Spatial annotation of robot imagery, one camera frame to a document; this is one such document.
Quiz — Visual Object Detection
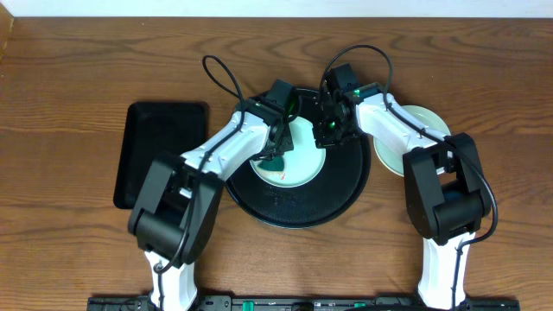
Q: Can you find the green yellow sponge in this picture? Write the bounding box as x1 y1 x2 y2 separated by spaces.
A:
257 156 285 172

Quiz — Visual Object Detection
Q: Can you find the light blue plate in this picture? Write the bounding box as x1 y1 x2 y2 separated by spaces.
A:
250 117 326 187
372 105 451 177

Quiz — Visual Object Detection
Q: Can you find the yellow plate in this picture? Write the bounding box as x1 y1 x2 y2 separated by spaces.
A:
372 137 404 177

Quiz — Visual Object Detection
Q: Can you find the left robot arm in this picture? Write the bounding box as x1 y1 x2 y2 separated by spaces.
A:
128 98 301 310

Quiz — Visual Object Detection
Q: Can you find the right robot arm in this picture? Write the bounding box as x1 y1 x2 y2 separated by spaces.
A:
315 80 498 310

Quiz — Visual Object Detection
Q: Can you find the black rectangular tray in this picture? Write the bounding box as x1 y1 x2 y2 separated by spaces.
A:
113 101 209 209

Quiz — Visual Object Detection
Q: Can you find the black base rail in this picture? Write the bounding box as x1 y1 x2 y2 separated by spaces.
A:
86 295 521 311

